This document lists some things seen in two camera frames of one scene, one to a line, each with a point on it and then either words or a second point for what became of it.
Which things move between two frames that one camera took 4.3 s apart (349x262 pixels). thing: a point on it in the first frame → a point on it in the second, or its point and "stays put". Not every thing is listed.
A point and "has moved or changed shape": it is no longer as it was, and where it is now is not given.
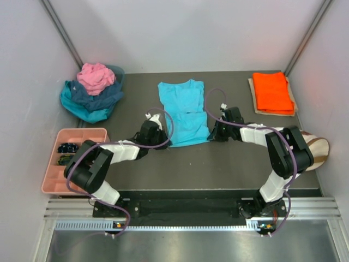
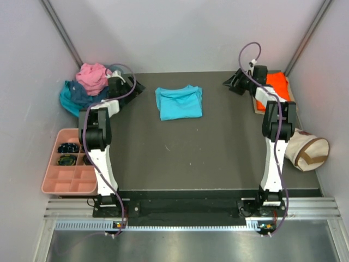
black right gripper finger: (214, 134) → (234, 80)
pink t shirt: (95, 77) stays put
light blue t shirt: (184, 101) has moved or changed shape
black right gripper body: (223, 132) → (243, 85)
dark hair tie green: (64, 160) stays put
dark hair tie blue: (68, 148) stays put
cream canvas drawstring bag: (319, 148) stays put
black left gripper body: (158, 138) → (126, 91)
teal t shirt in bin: (70, 103) stays put
